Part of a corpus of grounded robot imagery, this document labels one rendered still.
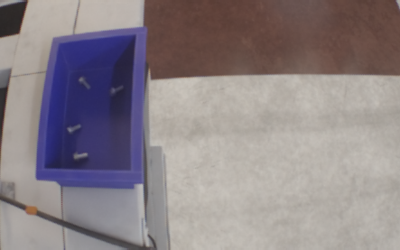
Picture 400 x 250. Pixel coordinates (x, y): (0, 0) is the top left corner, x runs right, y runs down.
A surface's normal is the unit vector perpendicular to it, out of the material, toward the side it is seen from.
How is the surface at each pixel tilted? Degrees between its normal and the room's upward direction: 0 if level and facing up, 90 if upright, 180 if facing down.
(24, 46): 0
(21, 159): 0
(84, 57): 85
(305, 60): 0
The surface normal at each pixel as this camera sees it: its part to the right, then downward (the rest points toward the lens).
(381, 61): -0.01, -0.45
